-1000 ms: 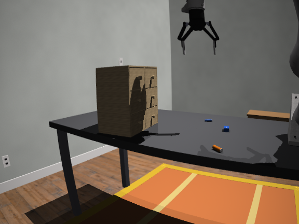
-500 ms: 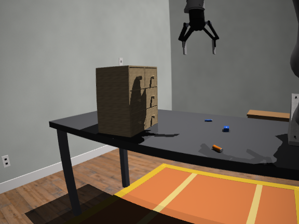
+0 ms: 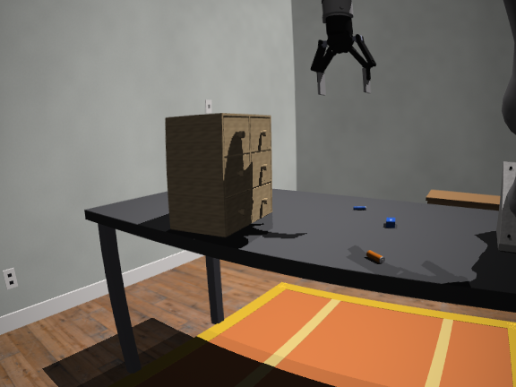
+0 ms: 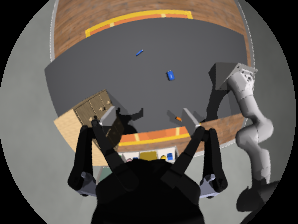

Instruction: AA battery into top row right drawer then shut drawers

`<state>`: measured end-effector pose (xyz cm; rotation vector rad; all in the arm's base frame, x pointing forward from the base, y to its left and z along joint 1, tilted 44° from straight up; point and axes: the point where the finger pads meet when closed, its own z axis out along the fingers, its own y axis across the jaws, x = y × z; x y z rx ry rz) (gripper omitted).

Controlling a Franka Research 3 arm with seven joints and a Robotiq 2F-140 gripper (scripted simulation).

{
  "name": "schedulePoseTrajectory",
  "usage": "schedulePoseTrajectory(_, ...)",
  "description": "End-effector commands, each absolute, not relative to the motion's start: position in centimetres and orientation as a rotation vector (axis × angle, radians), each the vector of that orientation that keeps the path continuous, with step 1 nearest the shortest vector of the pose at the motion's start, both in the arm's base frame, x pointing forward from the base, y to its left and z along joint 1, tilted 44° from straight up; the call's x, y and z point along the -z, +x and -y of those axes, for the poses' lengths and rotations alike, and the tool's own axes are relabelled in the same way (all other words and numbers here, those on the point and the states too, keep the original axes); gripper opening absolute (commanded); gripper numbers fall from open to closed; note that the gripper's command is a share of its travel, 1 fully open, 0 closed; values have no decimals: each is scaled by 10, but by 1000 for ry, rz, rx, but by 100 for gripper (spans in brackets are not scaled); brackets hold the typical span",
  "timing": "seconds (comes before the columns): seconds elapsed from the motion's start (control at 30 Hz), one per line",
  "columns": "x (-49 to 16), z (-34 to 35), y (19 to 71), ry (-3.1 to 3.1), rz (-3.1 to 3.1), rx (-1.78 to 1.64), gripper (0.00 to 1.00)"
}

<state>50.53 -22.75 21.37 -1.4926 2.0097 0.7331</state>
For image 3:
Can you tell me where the light wooden chest of drawers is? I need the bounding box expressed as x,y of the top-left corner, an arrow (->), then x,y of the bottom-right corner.
165,113 -> 272,237

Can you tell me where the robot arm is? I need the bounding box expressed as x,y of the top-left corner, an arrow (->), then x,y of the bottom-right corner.
322,0 -> 516,215

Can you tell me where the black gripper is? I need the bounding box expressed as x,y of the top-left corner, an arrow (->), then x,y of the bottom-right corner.
311,15 -> 376,95

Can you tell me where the orange and grey battery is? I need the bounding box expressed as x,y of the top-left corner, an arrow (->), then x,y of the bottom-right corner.
366,251 -> 385,263

